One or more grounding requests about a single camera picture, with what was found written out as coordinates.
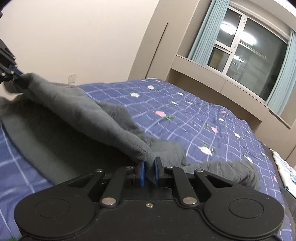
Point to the grey fleece pants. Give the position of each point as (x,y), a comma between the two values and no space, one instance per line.
(64,133)

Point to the light blue curtain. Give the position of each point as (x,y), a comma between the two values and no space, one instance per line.
(285,82)
(205,40)

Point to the light blue right curtain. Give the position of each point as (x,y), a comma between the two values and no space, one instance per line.
(285,82)

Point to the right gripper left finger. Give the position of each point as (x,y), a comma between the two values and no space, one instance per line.
(140,173)

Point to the beige built-in wardrobe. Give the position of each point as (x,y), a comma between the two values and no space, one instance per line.
(164,50)

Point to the light blue left curtain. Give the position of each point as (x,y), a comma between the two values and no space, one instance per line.
(205,40)

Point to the window with white frame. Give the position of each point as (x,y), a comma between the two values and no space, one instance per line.
(248,53)

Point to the light blue patterned pillow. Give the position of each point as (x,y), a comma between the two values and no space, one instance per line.
(287,173)

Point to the white wall socket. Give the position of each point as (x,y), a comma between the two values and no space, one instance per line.
(71,78)

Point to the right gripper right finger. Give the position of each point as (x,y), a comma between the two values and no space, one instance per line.
(158,171)

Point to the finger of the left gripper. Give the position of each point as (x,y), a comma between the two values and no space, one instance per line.
(14,73)

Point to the blue floral checked quilt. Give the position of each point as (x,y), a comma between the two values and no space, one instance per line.
(207,131)

